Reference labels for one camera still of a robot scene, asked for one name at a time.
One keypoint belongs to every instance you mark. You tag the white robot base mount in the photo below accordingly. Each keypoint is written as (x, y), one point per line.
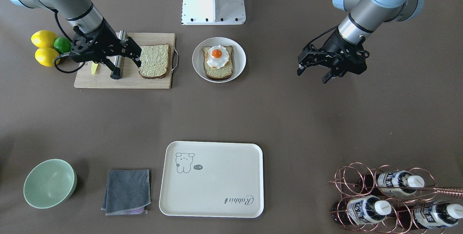
(213, 12)

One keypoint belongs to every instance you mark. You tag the dark bottle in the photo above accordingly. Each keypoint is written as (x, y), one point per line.
(398, 183)
(429, 215)
(365, 210)

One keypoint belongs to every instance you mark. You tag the bottom dark bottle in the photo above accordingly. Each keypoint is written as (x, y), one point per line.
(429, 215)
(365, 210)

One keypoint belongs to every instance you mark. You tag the fried egg toy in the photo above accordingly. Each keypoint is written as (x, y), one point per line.
(217, 57)

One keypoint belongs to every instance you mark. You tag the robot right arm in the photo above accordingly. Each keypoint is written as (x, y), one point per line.
(82, 13)

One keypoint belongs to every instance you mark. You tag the yellow plastic knife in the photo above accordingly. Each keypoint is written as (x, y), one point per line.
(94, 67)

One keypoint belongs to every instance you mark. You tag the grey folded cloth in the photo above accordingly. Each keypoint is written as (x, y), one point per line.
(127, 192)

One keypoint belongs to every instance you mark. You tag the lower yellow lemon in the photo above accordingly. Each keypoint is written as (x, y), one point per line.
(46, 56)

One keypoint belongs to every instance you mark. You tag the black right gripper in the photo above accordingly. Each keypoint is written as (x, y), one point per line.
(107, 35)

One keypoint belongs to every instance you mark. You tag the white round bowl plate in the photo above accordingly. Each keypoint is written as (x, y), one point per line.
(239, 58)

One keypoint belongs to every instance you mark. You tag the bread slice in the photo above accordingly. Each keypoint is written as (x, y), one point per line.
(219, 74)
(154, 61)

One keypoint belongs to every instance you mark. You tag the copper wire bottle rack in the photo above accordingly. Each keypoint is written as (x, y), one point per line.
(392, 200)

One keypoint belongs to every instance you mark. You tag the mint green bowl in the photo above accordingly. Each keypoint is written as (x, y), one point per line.
(50, 183)

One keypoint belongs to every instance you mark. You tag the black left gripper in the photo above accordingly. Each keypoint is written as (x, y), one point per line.
(335, 44)

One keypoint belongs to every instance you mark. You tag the yellow lemon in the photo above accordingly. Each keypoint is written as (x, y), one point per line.
(44, 39)
(46, 56)

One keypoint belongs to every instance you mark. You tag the green lime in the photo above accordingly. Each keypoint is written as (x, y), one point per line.
(62, 45)

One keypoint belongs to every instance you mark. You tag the upper yellow lemon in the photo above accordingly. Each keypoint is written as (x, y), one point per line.
(44, 39)

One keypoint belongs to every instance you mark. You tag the top dark bottle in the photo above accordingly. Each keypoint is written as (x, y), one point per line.
(398, 183)

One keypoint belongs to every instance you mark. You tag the bread slice in plate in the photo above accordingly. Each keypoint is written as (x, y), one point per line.
(219, 74)

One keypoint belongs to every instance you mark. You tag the cream rabbit tray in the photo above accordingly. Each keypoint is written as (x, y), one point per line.
(211, 179)

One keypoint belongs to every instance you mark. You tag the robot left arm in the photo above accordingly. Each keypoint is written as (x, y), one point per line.
(365, 16)

